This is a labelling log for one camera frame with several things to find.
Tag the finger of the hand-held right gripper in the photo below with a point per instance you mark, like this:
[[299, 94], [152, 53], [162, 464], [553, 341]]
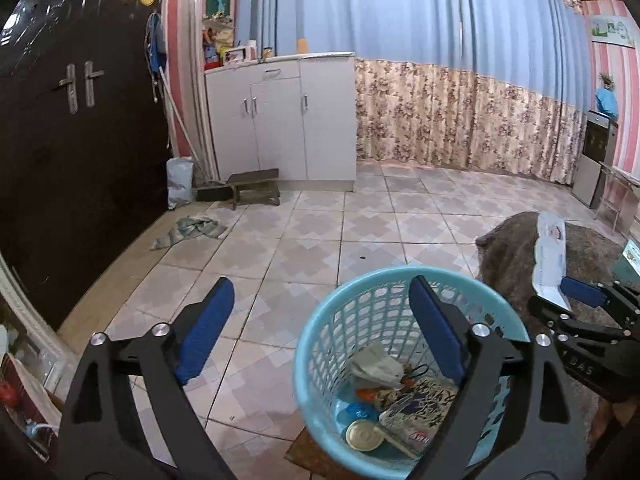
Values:
[[582, 290], [552, 312]]

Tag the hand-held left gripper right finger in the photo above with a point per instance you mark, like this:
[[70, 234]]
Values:
[[440, 330]]

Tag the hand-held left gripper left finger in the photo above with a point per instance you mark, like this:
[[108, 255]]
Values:
[[207, 330]]

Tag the white blue paper packet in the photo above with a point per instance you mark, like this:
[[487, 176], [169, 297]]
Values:
[[550, 255]]

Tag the patterned snack packet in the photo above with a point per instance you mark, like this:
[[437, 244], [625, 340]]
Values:
[[420, 410]]

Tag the blue plastic mesh basket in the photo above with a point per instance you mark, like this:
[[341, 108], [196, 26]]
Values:
[[350, 310]]

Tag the orange plastic bag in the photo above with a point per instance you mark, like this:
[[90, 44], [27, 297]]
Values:
[[367, 394]]

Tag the teal tissue box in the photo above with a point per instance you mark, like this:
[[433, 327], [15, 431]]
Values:
[[632, 257]]

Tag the brown shaggy blanket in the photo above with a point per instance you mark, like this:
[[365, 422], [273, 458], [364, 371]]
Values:
[[510, 245]]

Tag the green striped floor rag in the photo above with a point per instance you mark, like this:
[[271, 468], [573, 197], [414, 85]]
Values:
[[192, 227]]

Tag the blue plastic piece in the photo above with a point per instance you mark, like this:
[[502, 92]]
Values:
[[360, 410]]

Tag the small metal side table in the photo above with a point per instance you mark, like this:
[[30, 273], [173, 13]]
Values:
[[617, 180]]

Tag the round tin can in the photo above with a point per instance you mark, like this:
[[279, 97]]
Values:
[[364, 435]]

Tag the grey water dispenser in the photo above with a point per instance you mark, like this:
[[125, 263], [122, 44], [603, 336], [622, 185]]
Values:
[[592, 160]]

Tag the white plastic sack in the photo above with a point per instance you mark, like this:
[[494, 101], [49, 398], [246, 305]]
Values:
[[180, 182]]

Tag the brown low stool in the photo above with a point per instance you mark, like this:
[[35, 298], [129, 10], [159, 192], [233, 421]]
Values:
[[305, 452]]

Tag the small wooden stool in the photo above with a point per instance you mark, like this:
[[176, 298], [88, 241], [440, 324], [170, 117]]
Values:
[[252, 177]]

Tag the blue covered water bottle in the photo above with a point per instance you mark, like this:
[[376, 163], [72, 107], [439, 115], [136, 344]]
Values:
[[607, 100]]

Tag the cardboard box of clutter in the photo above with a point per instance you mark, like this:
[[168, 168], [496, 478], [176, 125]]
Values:
[[25, 410]]

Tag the dark brown door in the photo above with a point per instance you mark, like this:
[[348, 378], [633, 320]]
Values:
[[75, 160]]

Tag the white cabinet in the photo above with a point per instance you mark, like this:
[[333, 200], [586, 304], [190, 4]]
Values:
[[280, 125]]

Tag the blue hanging bag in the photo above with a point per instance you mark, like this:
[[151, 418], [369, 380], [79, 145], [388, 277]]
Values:
[[157, 40]]

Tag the blue and floral curtain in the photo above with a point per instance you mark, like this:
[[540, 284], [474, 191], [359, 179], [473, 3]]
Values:
[[400, 35]]

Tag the white ornate frame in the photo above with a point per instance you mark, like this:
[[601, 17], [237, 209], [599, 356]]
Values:
[[30, 325]]

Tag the wall calendar poster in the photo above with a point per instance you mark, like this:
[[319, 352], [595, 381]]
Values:
[[615, 30]]

